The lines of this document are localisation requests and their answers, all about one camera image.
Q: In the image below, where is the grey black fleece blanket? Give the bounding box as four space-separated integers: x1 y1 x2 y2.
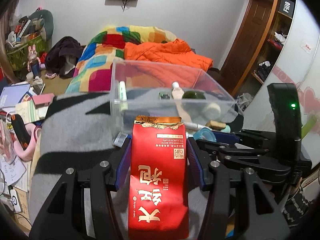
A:
29 89 245 240

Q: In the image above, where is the grey plush cushion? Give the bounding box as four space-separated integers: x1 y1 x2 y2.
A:
29 9 54 41

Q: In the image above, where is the green storage box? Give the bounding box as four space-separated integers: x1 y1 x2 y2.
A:
7 36 50 72

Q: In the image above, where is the clear plastic storage bin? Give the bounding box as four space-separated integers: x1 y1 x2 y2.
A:
110 60 244 134

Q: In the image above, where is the pink black headset stand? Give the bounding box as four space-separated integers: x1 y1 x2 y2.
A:
11 114 41 161

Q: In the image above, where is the white pen gold tip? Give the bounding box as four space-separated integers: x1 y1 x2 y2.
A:
184 122 207 131

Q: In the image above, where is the white wardrobe sliding door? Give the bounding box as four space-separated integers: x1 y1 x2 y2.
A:
243 0 320 156

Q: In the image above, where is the green white tube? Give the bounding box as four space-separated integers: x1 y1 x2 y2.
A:
118 81 128 111

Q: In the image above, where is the black Fiio box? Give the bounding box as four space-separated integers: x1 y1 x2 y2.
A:
278 0 295 18

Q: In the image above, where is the mint green bottle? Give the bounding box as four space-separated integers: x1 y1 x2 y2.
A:
193 127 216 142

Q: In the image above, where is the cream tape roll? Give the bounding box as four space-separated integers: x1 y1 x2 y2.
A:
202 102 221 120

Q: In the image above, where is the blue white booklet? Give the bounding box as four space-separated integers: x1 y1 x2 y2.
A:
0 83 30 109

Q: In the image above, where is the wooden door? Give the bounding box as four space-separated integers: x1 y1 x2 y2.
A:
220 0 273 94

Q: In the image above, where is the red tea packet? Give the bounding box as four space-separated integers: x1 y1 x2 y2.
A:
128 115 189 239

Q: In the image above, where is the dark green round jar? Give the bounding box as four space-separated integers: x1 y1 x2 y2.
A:
182 90 206 100

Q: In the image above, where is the orange puffer jacket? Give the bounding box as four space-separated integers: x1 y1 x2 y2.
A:
124 38 213 72

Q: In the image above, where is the colourful patchwork blanket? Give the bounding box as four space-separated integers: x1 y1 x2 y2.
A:
66 25 176 93

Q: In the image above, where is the pink bunny figure bottle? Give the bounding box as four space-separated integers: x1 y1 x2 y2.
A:
27 44 41 79

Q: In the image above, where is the beige tube white cap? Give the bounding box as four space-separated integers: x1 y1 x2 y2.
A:
171 82 191 123

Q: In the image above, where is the pink house shaped box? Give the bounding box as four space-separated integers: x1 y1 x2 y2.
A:
32 93 55 108

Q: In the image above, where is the dark purple clothes pile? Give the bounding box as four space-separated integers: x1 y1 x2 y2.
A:
45 36 84 79

